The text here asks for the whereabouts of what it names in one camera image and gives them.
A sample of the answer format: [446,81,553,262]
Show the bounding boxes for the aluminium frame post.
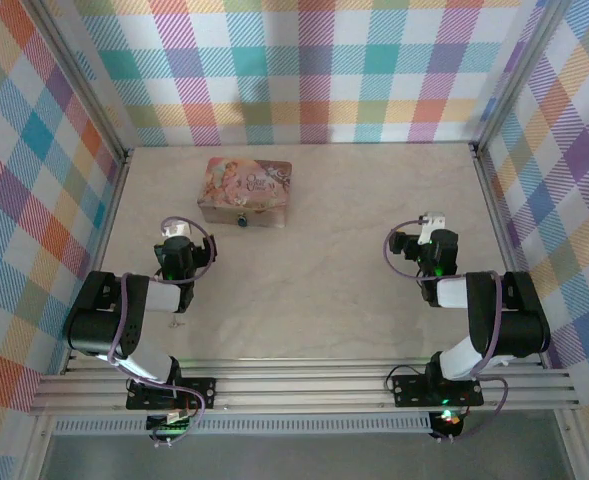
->
[473,0,573,151]
[31,0,131,157]

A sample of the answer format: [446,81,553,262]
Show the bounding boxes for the grey slotted cable duct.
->
[53,418,433,435]

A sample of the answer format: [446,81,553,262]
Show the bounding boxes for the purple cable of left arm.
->
[106,215,220,447]

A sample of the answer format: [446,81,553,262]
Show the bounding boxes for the pink decorated tin box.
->
[196,156,294,229]

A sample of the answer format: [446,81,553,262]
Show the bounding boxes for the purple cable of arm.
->
[106,215,220,447]
[383,217,509,444]

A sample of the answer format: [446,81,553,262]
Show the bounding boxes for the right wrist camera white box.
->
[417,210,448,246]

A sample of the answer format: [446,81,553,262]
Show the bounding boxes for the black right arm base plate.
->
[392,374,485,407]

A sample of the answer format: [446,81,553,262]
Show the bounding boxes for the aluminium table side rail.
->
[62,147,134,375]
[468,142,550,370]

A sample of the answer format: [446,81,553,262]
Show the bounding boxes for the aluminium mounting rail beam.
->
[28,369,581,416]

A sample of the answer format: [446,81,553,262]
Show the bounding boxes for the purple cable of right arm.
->
[383,217,509,444]

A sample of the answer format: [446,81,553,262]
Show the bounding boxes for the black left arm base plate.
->
[126,377,218,411]

